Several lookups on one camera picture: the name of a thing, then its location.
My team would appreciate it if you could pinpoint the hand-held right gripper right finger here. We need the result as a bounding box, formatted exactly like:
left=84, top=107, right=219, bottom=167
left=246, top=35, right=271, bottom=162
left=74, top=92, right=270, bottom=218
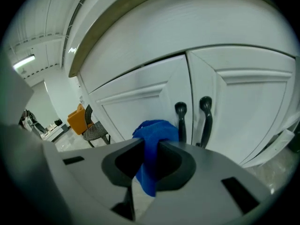
left=138, top=140, right=271, bottom=224

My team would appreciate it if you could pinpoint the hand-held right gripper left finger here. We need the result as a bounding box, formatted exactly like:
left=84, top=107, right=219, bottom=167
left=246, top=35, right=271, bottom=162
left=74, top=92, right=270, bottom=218
left=57, top=137, right=145, bottom=222

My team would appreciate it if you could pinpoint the white cabinet door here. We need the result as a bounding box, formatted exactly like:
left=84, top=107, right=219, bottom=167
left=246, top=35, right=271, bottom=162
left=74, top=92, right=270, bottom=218
left=88, top=53, right=195, bottom=149
left=187, top=46, right=298, bottom=167
left=241, top=111, right=300, bottom=170

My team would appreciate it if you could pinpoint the blue cloth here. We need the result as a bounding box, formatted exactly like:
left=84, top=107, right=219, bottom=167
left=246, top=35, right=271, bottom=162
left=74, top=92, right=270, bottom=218
left=132, top=119, right=180, bottom=197

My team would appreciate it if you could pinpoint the white sink cabinet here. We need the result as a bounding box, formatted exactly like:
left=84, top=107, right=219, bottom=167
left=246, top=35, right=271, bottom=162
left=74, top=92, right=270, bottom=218
left=62, top=0, right=300, bottom=170

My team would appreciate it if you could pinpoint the dark wicker chair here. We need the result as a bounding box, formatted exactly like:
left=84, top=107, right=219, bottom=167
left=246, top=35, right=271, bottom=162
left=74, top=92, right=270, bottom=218
left=82, top=104, right=111, bottom=148

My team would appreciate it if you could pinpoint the orange sofa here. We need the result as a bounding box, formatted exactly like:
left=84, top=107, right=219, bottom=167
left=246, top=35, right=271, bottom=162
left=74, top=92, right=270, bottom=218
left=67, top=103, right=87, bottom=136

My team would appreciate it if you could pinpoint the white ceiling tube light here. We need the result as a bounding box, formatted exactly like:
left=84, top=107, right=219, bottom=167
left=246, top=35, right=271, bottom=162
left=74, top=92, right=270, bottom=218
left=12, top=53, right=36, bottom=69

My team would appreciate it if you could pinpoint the black door handle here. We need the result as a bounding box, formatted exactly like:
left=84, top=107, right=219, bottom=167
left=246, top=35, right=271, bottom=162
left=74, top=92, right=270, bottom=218
left=195, top=96, right=213, bottom=149
left=174, top=101, right=188, bottom=144

